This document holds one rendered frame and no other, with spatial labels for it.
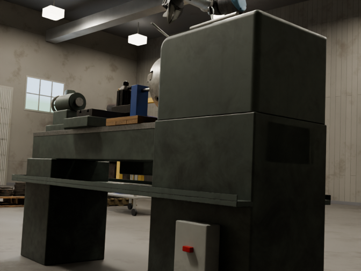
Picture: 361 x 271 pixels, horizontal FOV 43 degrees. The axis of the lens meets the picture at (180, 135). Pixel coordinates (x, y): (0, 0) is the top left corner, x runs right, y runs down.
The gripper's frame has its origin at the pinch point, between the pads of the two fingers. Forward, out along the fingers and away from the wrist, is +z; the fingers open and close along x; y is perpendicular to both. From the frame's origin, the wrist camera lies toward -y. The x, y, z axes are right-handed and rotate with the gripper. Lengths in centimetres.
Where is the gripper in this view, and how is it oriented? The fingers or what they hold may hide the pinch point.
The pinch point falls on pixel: (170, 21)
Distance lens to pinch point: 227.3
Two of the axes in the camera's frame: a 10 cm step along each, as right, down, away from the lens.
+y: -6.5, 0.3, 7.6
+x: -7.0, -4.0, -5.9
